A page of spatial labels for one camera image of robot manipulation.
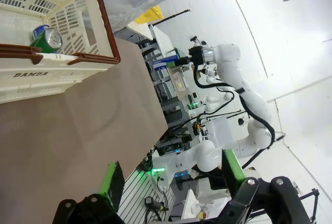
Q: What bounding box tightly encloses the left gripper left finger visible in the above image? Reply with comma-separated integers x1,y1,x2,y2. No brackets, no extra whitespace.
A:
52,160,126,224

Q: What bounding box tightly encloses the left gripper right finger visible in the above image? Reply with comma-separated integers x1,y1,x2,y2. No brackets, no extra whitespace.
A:
212,149,312,224

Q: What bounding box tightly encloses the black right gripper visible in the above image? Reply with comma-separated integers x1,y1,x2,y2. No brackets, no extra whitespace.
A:
167,45,207,68

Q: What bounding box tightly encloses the blue Pocari Sweat can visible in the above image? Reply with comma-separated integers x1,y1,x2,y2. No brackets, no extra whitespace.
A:
152,55,179,71

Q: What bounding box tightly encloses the green and white drink can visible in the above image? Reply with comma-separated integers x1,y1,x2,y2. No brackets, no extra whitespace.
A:
29,26,64,54

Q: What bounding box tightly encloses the blue drink can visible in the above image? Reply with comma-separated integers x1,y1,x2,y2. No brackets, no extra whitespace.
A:
32,24,50,41

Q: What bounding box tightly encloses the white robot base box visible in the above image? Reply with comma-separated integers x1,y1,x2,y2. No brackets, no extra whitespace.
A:
202,119,234,155

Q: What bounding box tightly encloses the yellow plastic basket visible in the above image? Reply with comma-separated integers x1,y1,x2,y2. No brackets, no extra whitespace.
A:
134,5,164,25

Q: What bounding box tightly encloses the cream plastic shopping basket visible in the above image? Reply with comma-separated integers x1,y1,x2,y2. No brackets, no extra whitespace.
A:
0,0,121,105

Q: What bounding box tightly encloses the black pole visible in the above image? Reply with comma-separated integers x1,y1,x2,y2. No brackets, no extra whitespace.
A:
150,8,192,27

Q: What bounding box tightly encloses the metal equipment rack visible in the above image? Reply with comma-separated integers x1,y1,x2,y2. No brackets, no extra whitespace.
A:
140,37,198,157

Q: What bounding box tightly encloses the white side table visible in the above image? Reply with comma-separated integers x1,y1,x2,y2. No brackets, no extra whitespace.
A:
127,20,154,41

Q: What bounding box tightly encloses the black tripod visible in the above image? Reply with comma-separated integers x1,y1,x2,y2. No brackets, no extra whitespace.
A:
293,187,320,224

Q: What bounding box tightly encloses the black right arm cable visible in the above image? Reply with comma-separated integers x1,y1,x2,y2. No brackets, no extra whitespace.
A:
193,64,286,169

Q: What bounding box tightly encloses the brown basket handle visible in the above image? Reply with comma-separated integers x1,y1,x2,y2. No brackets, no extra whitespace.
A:
67,0,121,66
0,43,44,65

